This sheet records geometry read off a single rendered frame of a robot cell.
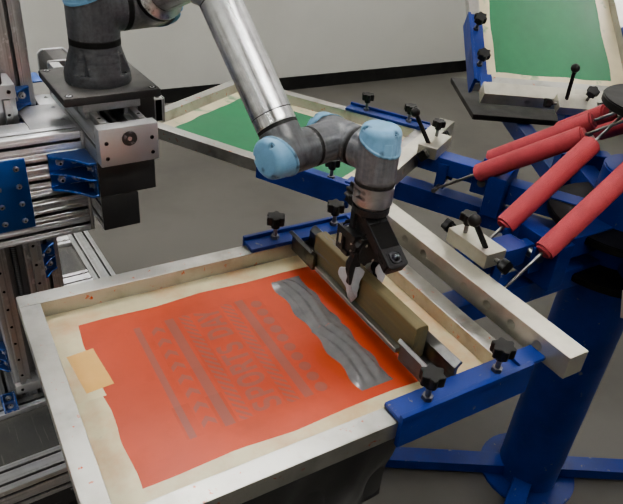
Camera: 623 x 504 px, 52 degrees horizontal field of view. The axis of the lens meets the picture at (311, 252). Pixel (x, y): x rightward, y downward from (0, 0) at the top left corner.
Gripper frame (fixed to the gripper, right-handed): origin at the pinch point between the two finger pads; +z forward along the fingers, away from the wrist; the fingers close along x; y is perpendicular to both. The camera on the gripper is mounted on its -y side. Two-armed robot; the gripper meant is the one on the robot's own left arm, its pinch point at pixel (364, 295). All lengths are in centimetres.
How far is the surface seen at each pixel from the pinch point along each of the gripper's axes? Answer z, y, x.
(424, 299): 3.0, -3.2, -13.7
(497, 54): -19, 78, -107
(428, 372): -5.0, -27.4, 6.7
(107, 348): 5, 12, 49
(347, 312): 5.4, 2.3, 1.9
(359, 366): 5.0, -12.8, 9.1
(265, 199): 101, 211, -88
